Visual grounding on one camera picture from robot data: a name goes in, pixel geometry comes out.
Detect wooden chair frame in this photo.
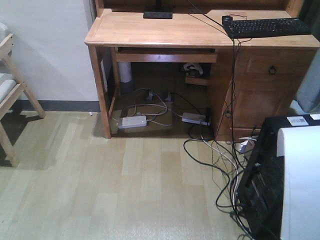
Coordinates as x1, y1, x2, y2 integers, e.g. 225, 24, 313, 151
0, 22, 47, 168

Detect black keyboard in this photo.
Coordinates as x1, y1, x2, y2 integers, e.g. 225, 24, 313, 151
222, 15, 312, 39

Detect white paper sheets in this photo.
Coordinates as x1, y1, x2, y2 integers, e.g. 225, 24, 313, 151
276, 126, 320, 240

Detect black monitor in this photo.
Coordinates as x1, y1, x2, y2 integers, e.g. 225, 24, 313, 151
143, 0, 173, 19

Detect white power strip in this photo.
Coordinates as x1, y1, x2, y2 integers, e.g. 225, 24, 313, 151
117, 115, 147, 129
181, 112, 211, 126

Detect white power strip right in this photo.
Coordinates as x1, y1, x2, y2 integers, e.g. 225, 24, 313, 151
181, 112, 211, 126

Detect black computer tower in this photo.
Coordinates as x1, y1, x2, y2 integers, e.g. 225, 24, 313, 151
236, 114, 320, 240

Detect black monitor cable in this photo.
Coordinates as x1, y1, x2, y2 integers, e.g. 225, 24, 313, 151
187, 0, 241, 151

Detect white power strip left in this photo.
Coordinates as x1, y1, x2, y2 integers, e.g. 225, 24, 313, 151
117, 115, 147, 129

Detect wooden desk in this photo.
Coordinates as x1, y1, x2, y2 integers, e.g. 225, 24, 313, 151
84, 0, 320, 141

